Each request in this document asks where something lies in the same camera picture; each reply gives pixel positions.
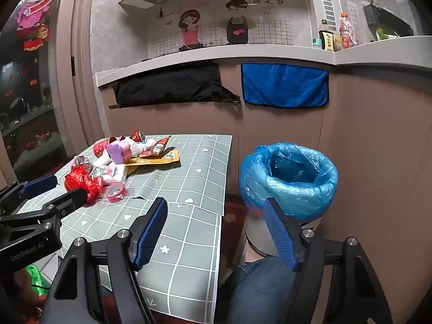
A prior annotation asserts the green plastic bag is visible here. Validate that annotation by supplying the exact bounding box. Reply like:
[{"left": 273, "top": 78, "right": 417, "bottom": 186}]
[{"left": 26, "top": 264, "right": 51, "bottom": 298}]

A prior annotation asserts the white tissue packet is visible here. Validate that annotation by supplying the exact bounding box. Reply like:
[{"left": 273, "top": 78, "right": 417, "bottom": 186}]
[{"left": 93, "top": 164, "right": 130, "bottom": 185}]

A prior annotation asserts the cartoon wall sticker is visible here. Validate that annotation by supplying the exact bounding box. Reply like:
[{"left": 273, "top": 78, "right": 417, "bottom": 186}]
[{"left": 147, "top": 0, "right": 294, "bottom": 58}]

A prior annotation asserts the white counter ledge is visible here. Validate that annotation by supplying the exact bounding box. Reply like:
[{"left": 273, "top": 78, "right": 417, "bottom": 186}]
[{"left": 95, "top": 35, "right": 432, "bottom": 88}]

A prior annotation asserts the purple eggplant sponge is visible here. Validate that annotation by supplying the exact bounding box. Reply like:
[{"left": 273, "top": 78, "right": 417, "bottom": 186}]
[{"left": 106, "top": 140, "right": 132, "bottom": 164}]

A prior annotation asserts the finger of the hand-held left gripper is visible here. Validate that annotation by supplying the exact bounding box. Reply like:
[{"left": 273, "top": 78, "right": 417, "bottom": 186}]
[
  {"left": 0, "top": 187, "right": 88, "bottom": 231},
  {"left": 0, "top": 174, "right": 58, "bottom": 211}
]

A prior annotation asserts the silver foil wrapper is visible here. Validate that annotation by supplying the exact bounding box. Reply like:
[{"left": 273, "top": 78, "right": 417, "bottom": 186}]
[{"left": 72, "top": 155, "right": 94, "bottom": 173}]

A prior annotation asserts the blue towel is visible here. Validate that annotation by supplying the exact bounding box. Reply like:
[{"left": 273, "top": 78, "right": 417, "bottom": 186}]
[{"left": 241, "top": 63, "right": 330, "bottom": 108}]

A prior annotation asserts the blue plastic bin liner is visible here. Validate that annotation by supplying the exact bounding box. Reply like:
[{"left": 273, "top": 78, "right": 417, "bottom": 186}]
[{"left": 239, "top": 143, "right": 339, "bottom": 221}]

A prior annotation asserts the glass sliding door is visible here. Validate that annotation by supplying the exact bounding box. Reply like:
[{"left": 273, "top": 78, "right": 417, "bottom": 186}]
[{"left": 0, "top": 0, "right": 70, "bottom": 184}]

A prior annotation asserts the yellow padded envelope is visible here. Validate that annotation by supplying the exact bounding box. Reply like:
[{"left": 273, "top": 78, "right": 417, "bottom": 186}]
[{"left": 125, "top": 149, "right": 181, "bottom": 168}]

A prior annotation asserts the person's leg in jeans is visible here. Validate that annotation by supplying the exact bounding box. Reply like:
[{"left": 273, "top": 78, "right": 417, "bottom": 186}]
[{"left": 219, "top": 252, "right": 302, "bottom": 324}]

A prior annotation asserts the green vegetable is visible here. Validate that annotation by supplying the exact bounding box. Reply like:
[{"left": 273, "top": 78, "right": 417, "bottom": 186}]
[{"left": 376, "top": 28, "right": 399, "bottom": 42}]

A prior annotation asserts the white trash bin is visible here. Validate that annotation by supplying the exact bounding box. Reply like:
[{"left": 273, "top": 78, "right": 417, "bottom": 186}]
[{"left": 244, "top": 209, "right": 321, "bottom": 256}]

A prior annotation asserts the pink figure window decal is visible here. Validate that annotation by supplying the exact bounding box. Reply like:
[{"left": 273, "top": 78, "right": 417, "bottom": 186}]
[{"left": 16, "top": 0, "right": 55, "bottom": 32}]

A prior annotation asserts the white vent panel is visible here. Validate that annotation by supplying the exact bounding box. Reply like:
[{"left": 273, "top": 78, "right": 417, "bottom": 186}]
[{"left": 319, "top": 0, "right": 335, "bottom": 21}]

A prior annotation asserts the red dotted paper cup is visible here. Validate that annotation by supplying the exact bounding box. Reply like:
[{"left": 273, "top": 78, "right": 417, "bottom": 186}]
[{"left": 93, "top": 137, "right": 117, "bottom": 157}]

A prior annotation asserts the orange cap clear bottle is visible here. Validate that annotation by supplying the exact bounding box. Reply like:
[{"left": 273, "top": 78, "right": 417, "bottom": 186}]
[{"left": 338, "top": 13, "right": 358, "bottom": 50}]

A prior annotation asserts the black cloth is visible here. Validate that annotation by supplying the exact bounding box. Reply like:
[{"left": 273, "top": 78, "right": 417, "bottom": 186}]
[{"left": 112, "top": 61, "right": 241, "bottom": 108}]

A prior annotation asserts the black utensil holder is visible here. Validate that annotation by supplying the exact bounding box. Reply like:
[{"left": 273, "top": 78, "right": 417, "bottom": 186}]
[{"left": 363, "top": 0, "right": 379, "bottom": 24}]

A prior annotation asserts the green checked table mat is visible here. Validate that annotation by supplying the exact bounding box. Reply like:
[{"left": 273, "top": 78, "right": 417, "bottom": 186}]
[{"left": 17, "top": 134, "right": 233, "bottom": 324}]

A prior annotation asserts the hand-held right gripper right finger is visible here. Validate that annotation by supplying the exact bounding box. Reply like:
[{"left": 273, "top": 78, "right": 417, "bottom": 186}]
[{"left": 261, "top": 197, "right": 394, "bottom": 324}]

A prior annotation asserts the dark sauce bottle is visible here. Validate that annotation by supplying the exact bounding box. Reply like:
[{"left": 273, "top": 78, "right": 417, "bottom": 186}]
[{"left": 319, "top": 19, "right": 341, "bottom": 52}]

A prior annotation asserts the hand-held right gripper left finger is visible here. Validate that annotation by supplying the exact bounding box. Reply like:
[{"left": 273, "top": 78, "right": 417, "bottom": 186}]
[{"left": 40, "top": 197, "right": 168, "bottom": 324}]

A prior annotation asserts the red plastic bag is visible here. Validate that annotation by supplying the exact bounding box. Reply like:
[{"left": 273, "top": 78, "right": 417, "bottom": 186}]
[{"left": 64, "top": 165, "right": 103, "bottom": 206}]

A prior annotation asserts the red flowered rug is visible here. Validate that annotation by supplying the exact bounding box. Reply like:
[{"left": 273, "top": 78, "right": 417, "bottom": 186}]
[{"left": 223, "top": 202, "right": 249, "bottom": 269}]

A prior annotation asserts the pink tape roll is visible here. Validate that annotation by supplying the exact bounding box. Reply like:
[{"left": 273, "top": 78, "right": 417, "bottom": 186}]
[{"left": 106, "top": 182, "right": 129, "bottom": 204}]

